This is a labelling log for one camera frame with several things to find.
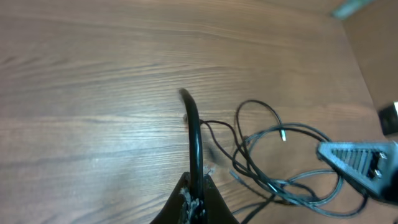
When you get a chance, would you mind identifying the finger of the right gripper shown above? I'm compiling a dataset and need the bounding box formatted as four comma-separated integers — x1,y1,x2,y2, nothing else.
317,141,397,204

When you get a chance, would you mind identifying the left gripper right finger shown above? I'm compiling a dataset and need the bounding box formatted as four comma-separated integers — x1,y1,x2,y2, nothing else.
203,175,239,224

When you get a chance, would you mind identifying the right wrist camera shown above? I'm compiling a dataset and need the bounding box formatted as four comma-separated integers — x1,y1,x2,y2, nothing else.
378,101,397,136

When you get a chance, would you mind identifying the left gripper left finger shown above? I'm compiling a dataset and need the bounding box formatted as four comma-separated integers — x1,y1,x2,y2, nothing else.
150,172,195,224

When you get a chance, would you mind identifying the black usb cable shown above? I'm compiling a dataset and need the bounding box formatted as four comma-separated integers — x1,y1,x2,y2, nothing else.
178,88,369,224

